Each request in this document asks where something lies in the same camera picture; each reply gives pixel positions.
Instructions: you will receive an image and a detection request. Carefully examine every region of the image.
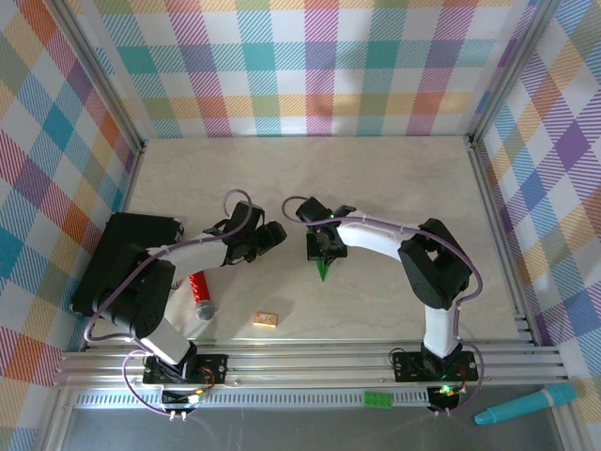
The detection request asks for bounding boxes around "green square paper sheet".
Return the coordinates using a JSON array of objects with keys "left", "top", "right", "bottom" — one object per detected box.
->
[{"left": 313, "top": 257, "right": 337, "bottom": 283}]

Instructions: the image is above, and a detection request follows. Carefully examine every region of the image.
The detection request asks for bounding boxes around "black rectangular case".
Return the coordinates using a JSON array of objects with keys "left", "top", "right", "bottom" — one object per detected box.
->
[{"left": 70, "top": 211, "right": 185, "bottom": 320}]

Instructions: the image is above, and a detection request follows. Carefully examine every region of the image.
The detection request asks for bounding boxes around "green toy building brick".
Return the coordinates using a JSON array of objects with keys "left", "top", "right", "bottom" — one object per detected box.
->
[{"left": 363, "top": 390, "right": 394, "bottom": 411}]

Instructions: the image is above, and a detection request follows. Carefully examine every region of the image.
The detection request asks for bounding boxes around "small LED circuit board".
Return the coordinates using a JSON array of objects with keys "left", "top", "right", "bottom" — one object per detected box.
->
[
  {"left": 426, "top": 382, "right": 470, "bottom": 411},
  {"left": 161, "top": 384, "right": 210, "bottom": 409}
]

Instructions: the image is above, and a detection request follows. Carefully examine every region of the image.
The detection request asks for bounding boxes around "teal marker pen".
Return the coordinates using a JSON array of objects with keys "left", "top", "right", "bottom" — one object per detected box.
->
[{"left": 472, "top": 381, "right": 578, "bottom": 427}]

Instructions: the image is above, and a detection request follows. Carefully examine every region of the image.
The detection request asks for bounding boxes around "aluminium mounting rail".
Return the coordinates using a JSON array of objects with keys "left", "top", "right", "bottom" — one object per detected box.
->
[{"left": 51, "top": 345, "right": 570, "bottom": 390}]

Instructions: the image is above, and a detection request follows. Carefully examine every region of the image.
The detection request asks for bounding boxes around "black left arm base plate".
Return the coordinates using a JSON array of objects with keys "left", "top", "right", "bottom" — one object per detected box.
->
[{"left": 142, "top": 352, "right": 230, "bottom": 386}]

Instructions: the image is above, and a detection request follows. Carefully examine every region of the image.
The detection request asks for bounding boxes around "aluminium side rail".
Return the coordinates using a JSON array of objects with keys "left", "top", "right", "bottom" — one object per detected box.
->
[
  {"left": 464, "top": 135, "right": 541, "bottom": 349},
  {"left": 80, "top": 140, "right": 147, "bottom": 352}
]

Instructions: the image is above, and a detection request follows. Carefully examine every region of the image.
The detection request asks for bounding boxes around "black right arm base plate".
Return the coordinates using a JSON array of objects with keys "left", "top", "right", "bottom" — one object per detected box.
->
[{"left": 392, "top": 350, "right": 480, "bottom": 382}]

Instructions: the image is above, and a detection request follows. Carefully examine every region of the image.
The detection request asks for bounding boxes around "grey slotted cable duct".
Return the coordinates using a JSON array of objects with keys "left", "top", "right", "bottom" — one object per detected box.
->
[{"left": 73, "top": 388, "right": 432, "bottom": 410}]

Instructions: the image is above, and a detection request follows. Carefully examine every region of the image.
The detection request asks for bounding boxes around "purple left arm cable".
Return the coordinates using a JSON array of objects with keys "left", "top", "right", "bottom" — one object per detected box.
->
[{"left": 83, "top": 189, "right": 258, "bottom": 420}]

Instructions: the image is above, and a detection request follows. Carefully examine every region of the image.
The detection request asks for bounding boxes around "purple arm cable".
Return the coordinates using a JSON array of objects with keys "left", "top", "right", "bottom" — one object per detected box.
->
[
  {"left": 281, "top": 195, "right": 485, "bottom": 418},
  {"left": 83, "top": 189, "right": 258, "bottom": 420}
]

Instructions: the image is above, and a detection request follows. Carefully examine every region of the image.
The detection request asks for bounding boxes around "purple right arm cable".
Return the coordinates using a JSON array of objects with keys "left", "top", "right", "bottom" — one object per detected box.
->
[{"left": 281, "top": 195, "right": 485, "bottom": 418}]

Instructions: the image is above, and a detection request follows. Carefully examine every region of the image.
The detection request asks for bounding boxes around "aluminium frame post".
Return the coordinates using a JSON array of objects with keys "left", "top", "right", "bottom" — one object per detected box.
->
[
  {"left": 467, "top": 0, "right": 564, "bottom": 151},
  {"left": 44, "top": 0, "right": 147, "bottom": 154}
]

